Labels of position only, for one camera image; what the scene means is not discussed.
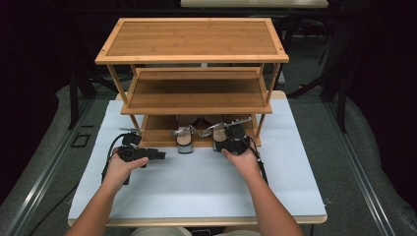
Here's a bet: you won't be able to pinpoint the white table cover sheet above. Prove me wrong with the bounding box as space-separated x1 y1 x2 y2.
67 99 328 220

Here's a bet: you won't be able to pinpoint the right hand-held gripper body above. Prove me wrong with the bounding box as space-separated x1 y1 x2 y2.
225 117 253 156

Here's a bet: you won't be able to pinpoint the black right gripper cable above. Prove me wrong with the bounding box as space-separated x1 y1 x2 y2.
240 135 269 185

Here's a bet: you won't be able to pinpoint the metal floor rail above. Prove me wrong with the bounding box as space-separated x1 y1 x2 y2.
324 101 398 236
3 97 96 236

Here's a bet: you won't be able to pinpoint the black square floor frame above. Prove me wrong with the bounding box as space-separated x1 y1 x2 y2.
70 132 91 148

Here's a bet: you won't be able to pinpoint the wooden three-tier shoe rack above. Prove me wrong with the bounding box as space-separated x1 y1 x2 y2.
94 17 290 148

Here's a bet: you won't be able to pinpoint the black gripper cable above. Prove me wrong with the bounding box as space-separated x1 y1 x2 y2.
29 132 134 236
240 135 269 185

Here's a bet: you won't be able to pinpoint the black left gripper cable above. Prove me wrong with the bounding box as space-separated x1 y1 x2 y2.
29 132 134 236

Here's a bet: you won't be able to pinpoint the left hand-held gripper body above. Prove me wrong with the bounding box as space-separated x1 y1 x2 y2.
117 127 149 162

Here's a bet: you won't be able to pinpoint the silver strap sandal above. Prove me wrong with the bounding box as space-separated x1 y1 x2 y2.
199 114 231 152
169 114 200 155

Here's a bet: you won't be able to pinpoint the person's right hand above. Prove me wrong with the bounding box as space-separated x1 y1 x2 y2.
221 147 262 180

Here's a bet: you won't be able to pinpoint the person's left hand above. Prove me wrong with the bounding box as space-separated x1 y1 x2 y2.
101 151 149 195

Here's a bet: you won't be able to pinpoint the black metal stand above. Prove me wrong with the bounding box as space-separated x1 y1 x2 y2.
67 32 99 131
288 32 349 134

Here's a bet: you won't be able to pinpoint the person's beige trousers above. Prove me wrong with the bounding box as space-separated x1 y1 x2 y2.
129 226 262 236

